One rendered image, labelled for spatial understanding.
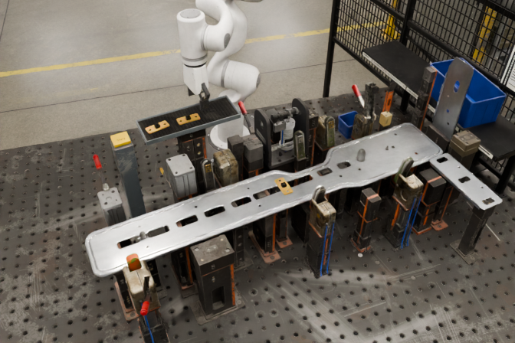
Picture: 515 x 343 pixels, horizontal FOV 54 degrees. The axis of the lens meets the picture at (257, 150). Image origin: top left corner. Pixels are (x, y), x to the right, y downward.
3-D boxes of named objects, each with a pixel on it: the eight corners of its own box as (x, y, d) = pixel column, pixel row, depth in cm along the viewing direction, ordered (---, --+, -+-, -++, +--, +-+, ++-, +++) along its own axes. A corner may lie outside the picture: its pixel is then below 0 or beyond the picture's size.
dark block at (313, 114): (301, 193, 223) (308, 118, 195) (293, 183, 227) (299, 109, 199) (311, 189, 224) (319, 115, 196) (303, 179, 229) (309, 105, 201)
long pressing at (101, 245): (97, 287, 153) (96, 285, 152) (82, 235, 168) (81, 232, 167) (447, 154, 199) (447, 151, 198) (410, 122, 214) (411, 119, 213)
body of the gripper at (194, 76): (177, 53, 162) (180, 83, 169) (191, 68, 155) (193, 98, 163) (198, 47, 165) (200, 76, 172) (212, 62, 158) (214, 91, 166)
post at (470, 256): (468, 265, 194) (491, 215, 175) (448, 244, 201) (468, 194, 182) (480, 259, 196) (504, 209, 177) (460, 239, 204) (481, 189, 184)
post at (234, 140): (234, 215, 213) (231, 144, 186) (230, 207, 216) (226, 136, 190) (245, 211, 214) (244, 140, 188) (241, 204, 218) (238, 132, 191)
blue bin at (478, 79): (463, 129, 204) (472, 102, 195) (422, 88, 226) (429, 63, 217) (497, 121, 208) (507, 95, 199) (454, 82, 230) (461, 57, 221)
